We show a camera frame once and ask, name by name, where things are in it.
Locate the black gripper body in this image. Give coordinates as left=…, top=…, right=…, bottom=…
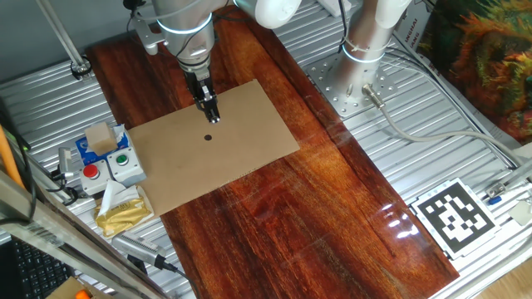
left=185, top=68, right=217, bottom=107

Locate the light wooden block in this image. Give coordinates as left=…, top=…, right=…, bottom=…
left=84, top=121, right=119, bottom=156

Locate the brown cardboard sheet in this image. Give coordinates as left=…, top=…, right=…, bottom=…
left=126, top=79, right=301, bottom=218

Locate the green push button box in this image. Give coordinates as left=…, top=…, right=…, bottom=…
left=106, top=146, right=148, bottom=187

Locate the blue tissue pack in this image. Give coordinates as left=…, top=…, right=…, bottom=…
left=75, top=123, right=131, bottom=166

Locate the red push button box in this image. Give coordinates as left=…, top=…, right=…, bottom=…
left=78, top=159, right=114, bottom=197

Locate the gold tissue pack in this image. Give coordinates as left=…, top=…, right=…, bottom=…
left=93, top=179, right=155, bottom=238

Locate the glossy red wooden board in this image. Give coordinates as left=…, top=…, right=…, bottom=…
left=85, top=0, right=461, bottom=299

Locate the thin metal stand pole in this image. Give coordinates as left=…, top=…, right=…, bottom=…
left=35, top=0, right=92, bottom=81

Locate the orange pole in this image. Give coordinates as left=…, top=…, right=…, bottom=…
left=0, top=124, right=26, bottom=190

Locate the brown cardboard box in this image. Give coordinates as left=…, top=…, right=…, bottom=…
left=45, top=276, right=113, bottom=299

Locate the black keyboard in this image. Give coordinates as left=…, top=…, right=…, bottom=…
left=10, top=236, right=74, bottom=299

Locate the black white fiducial tag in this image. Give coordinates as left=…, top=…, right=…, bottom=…
left=409, top=177, right=502, bottom=261

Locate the colourful painted poster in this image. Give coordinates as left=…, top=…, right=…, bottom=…
left=392, top=0, right=532, bottom=146

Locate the aluminium profile bar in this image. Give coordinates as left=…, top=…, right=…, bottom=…
left=484, top=155, right=532, bottom=199

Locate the grey paper tag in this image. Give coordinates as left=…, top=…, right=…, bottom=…
left=507, top=199, right=532, bottom=228

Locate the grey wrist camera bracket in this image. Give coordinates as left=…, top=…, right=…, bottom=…
left=131, top=11, right=170, bottom=56

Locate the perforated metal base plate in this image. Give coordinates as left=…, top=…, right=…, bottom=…
left=305, top=53, right=399, bottom=119

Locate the silver vented camera with label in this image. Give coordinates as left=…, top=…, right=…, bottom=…
left=57, top=146, right=81, bottom=180

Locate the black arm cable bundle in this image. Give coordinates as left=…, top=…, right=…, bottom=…
left=337, top=0, right=352, bottom=55

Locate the black camera cable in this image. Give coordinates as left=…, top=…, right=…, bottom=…
left=44, top=169, right=81, bottom=208
left=155, top=253, right=204, bottom=299

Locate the thick grey base cable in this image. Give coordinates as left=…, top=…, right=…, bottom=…
left=361, top=82, right=525, bottom=167

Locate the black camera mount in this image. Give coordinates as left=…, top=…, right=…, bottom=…
left=126, top=253, right=150, bottom=276

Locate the aluminium frame bar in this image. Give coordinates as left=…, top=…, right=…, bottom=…
left=0, top=169, right=171, bottom=299

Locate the metal corner bracket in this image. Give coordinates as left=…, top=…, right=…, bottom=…
left=485, top=181, right=507, bottom=199

